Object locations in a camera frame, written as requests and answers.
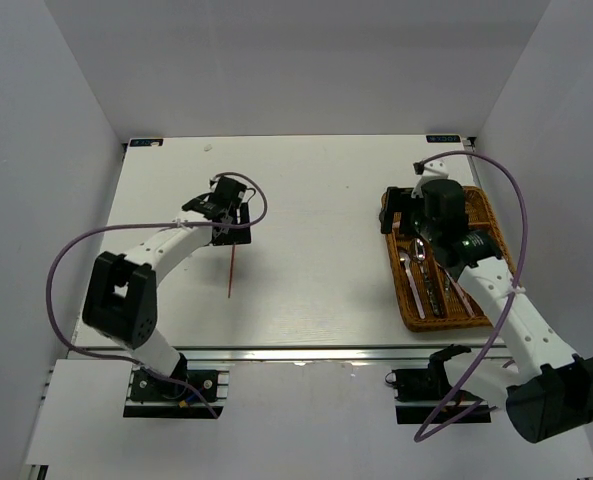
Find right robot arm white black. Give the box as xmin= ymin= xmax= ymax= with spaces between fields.
xmin=379 ymin=179 xmax=593 ymax=443

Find wicker cutlery basket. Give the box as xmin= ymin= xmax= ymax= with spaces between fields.
xmin=384 ymin=186 xmax=515 ymax=332

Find spoon with pink handle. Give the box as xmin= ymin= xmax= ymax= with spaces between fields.
xmin=398 ymin=249 xmax=425 ymax=319

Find blue label right corner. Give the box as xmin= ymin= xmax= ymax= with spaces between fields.
xmin=425 ymin=134 xmax=462 ymax=143

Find blue label corner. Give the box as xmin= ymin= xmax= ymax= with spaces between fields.
xmin=425 ymin=134 xmax=462 ymax=143
xmin=128 ymin=138 xmax=164 ymax=148

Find red chopstick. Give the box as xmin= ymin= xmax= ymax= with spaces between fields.
xmin=227 ymin=244 xmax=236 ymax=299

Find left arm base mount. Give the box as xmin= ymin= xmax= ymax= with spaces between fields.
xmin=123 ymin=368 xmax=229 ymax=420

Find fork with pink handle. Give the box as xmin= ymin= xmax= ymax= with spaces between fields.
xmin=450 ymin=277 xmax=475 ymax=317

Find fork with black dotted handle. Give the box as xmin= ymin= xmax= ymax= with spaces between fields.
xmin=443 ymin=270 xmax=453 ymax=301

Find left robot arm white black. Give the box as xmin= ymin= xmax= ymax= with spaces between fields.
xmin=82 ymin=175 xmax=251 ymax=399

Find spoon with dark dotted handle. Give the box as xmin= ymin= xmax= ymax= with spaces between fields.
xmin=411 ymin=238 xmax=443 ymax=318

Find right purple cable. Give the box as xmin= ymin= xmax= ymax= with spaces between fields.
xmin=413 ymin=151 xmax=530 ymax=444

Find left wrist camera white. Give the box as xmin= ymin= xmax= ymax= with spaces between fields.
xmin=209 ymin=175 xmax=221 ymax=187

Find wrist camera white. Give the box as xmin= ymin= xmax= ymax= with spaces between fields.
xmin=411 ymin=160 xmax=449 ymax=198
xmin=209 ymin=175 xmax=221 ymax=187

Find blue label left corner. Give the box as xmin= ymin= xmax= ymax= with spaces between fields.
xmin=128 ymin=138 xmax=164 ymax=148

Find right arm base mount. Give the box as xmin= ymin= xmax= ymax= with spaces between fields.
xmin=384 ymin=345 xmax=492 ymax=425

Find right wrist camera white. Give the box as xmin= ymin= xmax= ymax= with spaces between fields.
xmin=411 ymin=160 xmax=449 ymax=198

